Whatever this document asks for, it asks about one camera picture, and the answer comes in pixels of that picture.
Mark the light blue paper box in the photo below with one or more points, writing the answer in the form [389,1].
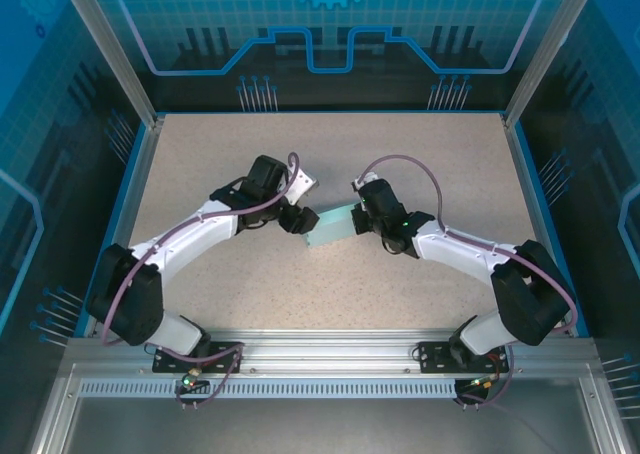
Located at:
[332,226]

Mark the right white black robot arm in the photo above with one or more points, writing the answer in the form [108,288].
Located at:
[525,294]

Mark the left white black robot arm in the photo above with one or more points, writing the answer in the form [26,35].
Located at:
[135,299]

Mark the connector with green light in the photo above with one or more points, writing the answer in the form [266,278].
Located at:
[482,383]
[190,380]

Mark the grey metal base panel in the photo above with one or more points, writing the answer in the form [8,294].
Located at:
[320,424]

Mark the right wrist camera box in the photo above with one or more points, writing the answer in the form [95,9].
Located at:
[367,178]

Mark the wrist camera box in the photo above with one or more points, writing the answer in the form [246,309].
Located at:
[302,184]
[367,178]

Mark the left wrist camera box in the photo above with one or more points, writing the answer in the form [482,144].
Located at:
[302,184]

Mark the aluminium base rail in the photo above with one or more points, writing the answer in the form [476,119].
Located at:
[325,349]

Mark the aluminium side rail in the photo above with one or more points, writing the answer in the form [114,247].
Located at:
[136,194]
[527,194]

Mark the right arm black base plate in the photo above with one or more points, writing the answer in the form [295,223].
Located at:
[430,358]

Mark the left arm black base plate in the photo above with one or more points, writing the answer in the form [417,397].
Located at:
[227,359]

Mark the aluminium frame post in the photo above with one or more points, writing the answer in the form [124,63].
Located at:
[545,49]
[115,49]

